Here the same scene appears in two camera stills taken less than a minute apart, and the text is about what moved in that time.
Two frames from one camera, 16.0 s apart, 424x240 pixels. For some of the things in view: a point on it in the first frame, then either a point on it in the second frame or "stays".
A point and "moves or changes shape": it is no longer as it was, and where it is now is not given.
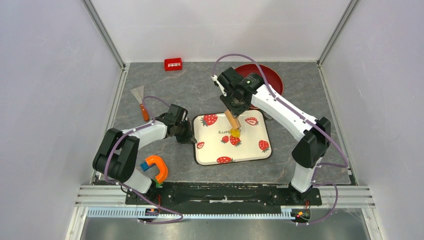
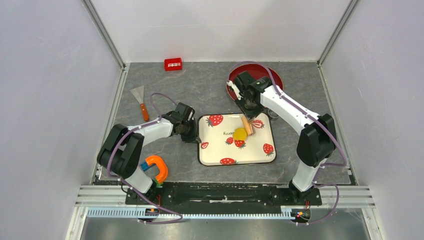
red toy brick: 173,64 stays
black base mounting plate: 222,198 stays
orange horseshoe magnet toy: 150,161 stays
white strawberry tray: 216,146 stays
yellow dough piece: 235,132 moves or changes shape
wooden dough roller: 234,122 → 248,126
